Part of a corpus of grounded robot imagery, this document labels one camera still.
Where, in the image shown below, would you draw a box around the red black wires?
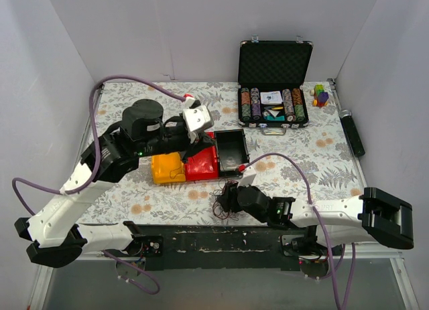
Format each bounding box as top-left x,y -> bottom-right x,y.
210,179 -> 242,221

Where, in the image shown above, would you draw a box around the black thin wire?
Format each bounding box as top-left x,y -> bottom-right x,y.
167,162 -> 187,179

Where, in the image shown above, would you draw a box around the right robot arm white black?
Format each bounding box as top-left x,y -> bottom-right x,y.
217,183 -> 414,255

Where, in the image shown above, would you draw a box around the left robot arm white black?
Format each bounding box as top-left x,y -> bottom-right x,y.
15,99 -> 214,268

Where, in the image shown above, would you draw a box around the yellow plastic bin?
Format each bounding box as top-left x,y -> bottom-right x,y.
151,153 -> 186,184

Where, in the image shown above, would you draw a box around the red plastic bin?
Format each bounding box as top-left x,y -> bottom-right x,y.
184,145 -> 219,181

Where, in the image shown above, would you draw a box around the black plastic bin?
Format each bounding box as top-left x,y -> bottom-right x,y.
214,129 -> 249,177

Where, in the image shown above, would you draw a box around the floral table mat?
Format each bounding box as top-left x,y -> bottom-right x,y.
78,82 -> 366,225

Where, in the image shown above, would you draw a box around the white playing card deck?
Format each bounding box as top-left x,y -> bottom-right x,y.
260,91 -> 283,105

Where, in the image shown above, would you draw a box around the black poker chip case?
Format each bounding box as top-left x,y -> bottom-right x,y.
237,35 -> 313,130

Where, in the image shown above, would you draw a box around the colourful toy block train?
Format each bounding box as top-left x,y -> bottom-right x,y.
310,84 -> 329,108

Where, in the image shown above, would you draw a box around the black cylindrical flashlight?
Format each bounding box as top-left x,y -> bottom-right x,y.
339,109 -> 365,157

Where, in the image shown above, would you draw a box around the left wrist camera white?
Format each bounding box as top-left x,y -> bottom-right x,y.
182,94 -> 214,133

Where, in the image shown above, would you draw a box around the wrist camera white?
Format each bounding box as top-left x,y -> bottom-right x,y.
237,165 -> 257,187
182,94 -> 214,133

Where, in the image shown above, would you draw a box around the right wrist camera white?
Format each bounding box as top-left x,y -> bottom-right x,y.
237,165 -> 257,187

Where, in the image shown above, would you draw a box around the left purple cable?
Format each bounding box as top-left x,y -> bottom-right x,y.
11,74 -> 188,295

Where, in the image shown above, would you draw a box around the purple cable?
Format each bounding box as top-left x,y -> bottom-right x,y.
11,74 -> 188,295
246,152 -> 356,310

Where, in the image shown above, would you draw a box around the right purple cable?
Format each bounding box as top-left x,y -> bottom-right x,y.
246,152 -> 356,310

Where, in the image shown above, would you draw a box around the aluminium frame rail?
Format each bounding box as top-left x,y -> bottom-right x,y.
77,243 -> 404,259

